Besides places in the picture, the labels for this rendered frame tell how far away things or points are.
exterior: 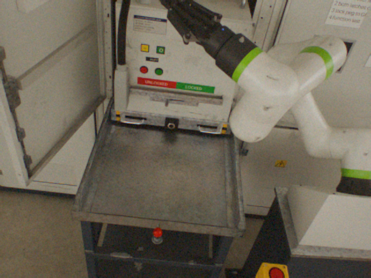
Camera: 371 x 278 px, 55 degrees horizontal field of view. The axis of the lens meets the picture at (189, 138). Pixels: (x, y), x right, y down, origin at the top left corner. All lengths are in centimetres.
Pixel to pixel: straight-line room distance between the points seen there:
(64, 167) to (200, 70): 111
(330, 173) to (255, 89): 144
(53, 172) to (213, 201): 118
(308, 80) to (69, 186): 167
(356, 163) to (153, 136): 82
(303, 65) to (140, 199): 73
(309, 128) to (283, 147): 54
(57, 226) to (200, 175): 115
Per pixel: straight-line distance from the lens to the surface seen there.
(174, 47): 139
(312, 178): 217
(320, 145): 147
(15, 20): 119
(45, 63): 131
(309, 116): 140
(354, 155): 141
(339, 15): 159
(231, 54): 80
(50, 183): 235
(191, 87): 148
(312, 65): 107
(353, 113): 190
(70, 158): 213
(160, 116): 157
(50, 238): 229
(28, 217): 240
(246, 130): 86
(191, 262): 158
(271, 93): 76
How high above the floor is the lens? 190
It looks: 42 degrees down
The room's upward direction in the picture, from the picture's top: 10 degrees clockwise
